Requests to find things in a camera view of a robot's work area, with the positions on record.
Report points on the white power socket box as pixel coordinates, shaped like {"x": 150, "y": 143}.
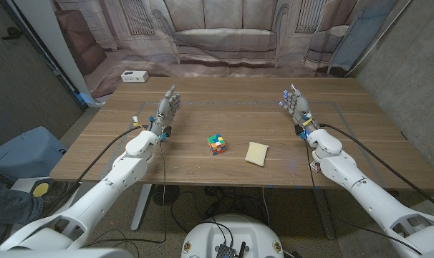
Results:
{"x": 134, "y": 76}

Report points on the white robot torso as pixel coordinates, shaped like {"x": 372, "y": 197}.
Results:
{"x": 206, "y": 233}

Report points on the printed sofa room backdrop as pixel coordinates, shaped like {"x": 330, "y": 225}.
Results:
{"x": 224, "y": 36}

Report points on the red white matchbox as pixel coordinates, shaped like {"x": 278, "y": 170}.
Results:
{"x": 314, "y": 167}

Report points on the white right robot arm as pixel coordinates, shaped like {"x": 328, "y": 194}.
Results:
{"x": 346, "y": 168}

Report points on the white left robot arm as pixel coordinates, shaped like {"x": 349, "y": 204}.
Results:
{"x": 124, "y": 172}

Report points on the white table leg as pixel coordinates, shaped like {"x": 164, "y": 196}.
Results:
{"x": 141, "y": 208}

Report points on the black round floor fan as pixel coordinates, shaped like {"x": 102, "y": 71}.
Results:
{"x": 165, "y": 194}

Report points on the yellow foot pedal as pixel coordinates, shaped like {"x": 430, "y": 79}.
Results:
{"x": 41, "y": 189}

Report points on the person in dark jeans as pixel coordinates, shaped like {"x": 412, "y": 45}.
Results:
{"x": 9, "y": 204}

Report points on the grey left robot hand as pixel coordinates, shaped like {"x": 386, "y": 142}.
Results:
{"x": 163, "y": 111}

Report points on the grey table leg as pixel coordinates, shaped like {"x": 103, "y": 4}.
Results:
{"x": 326, "y": 215}

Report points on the yellow sponge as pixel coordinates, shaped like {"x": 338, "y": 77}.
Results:
{"x": 256, "y": 154}

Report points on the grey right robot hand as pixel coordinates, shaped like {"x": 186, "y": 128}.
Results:
{"x": 301, "y": 107}

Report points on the multicoloured puzzle cube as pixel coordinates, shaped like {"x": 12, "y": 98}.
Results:
{"x": 217, "y": 144}

